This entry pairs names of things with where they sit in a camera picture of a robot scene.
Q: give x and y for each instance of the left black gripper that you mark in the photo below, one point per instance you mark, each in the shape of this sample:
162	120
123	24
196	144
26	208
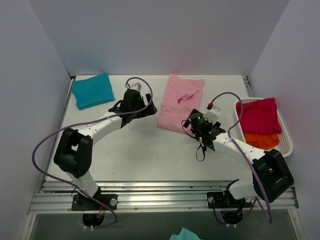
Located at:
133	110

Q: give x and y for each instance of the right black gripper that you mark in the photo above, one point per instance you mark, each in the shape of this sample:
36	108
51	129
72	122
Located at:
206	136

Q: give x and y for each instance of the pink t shirt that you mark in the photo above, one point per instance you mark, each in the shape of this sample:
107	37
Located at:
181	96

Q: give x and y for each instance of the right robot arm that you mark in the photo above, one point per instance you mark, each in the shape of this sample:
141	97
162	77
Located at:
271	176

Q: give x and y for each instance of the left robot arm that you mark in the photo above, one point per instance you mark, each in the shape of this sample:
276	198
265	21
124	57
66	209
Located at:
74	152

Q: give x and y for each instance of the folded teal t shirt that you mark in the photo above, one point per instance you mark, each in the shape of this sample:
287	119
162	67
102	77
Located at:
92	91

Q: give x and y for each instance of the crimson t shirt in basket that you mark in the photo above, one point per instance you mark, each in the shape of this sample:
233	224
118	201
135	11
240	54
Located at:
260	117

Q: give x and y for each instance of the orange t shirt in basket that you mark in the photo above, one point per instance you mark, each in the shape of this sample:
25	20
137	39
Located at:
262	141

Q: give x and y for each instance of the white plastic basket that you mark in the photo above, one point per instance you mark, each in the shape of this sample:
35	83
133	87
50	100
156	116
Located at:
285	146

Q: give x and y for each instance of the mint green cloth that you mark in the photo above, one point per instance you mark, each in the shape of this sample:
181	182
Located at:
185	234

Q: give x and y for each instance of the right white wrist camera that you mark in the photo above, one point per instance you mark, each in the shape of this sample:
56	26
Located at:
213	113

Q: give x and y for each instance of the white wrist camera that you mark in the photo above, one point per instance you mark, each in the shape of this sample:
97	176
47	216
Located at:
213	113
135	86

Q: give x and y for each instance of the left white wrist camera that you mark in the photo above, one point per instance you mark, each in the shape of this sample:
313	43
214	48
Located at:
135	86

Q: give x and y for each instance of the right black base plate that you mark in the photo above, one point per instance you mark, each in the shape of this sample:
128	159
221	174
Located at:
224	200

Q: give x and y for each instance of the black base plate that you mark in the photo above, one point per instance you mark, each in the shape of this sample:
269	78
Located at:
224	200
82	203

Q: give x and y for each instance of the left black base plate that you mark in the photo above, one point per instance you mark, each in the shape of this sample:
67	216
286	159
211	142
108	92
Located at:
82	203

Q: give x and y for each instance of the aluminium rail frame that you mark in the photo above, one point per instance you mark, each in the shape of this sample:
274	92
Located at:
133	197

